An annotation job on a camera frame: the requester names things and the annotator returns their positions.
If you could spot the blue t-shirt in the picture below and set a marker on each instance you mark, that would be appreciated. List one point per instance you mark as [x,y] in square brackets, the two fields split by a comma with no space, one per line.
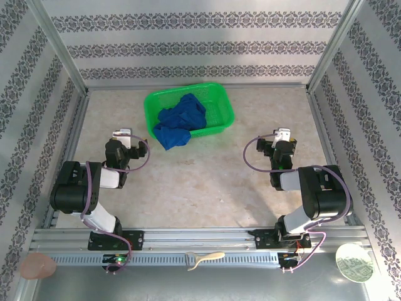
[178,119]

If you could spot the green plastic mesh basket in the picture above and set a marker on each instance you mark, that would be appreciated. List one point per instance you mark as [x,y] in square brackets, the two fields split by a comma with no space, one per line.
[219,103]

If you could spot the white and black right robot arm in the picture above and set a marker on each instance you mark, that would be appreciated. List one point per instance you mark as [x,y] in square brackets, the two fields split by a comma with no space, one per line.
[291,182]

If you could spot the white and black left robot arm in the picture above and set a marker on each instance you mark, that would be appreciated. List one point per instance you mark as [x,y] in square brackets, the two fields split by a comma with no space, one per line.
[109,178]

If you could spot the small black controller board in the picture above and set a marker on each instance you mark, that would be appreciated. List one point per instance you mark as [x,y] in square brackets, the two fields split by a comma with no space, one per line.
[109,259]
[286,257]

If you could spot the cream plastic hook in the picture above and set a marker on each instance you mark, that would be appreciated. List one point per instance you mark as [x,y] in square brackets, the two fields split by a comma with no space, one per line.
[210,256]

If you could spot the round green patterned disc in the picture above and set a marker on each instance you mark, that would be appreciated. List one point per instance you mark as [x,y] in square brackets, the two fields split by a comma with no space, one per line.
[354,263]

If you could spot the pink translucent cup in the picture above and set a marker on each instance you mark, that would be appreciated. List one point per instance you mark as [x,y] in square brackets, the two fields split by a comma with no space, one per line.
[37,266]

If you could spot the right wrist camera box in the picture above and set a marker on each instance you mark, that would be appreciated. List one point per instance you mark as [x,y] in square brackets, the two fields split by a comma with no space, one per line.
[283,135]

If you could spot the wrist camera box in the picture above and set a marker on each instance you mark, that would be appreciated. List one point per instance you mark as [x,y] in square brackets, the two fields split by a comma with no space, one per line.
[283,135]
[125,138]

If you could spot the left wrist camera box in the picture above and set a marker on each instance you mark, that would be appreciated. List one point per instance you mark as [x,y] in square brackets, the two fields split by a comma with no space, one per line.
[125,138]

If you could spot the aluminium table side rail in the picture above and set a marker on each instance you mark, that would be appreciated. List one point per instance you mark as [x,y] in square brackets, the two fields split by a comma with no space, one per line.
[73,141]
[326,135]

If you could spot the long aluminium table edge rail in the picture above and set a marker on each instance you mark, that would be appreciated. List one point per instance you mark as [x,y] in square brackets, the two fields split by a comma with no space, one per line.
[125,86]

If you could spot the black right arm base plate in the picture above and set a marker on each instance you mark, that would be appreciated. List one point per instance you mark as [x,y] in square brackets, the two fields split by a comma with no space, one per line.
[263,238]

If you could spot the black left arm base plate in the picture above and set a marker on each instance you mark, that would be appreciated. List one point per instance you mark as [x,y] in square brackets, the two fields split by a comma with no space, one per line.
[134,239]

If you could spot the aluminium frame post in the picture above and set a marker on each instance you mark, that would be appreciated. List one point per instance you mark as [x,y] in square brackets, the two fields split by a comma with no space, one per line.
[334,47]
[59,47]

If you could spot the aluminium mounting rail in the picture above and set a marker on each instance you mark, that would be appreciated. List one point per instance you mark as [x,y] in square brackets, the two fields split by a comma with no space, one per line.
[203,238]

